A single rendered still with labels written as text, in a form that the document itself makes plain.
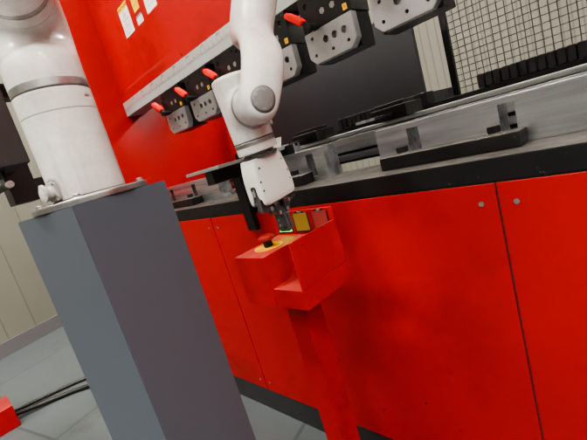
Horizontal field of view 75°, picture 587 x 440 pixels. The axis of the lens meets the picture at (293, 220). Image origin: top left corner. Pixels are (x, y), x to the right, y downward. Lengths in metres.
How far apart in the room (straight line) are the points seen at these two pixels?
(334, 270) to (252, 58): 0.47
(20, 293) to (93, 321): 3.42
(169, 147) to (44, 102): 1.38
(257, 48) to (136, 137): 1.36
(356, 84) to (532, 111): 0.91
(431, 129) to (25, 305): 3.76
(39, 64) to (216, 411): 0.67
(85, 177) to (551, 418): 0.99
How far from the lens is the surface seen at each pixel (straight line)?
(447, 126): 0.92
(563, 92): 0.86
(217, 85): 0.78
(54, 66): 0.74
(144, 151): 2.01
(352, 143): 1.37
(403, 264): 0.93
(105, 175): 0.72
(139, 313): 0.69
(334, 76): 1.71
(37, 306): 4.19
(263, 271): 0.86
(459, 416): 1.11
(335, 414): 1.05
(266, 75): 0.71
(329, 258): 0.85
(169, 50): 1.61
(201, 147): 2.16
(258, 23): 0.81
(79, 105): 0.73
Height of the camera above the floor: 0.99
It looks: 11 degrees down
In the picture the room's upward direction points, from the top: 16 degrees counter-clockwise
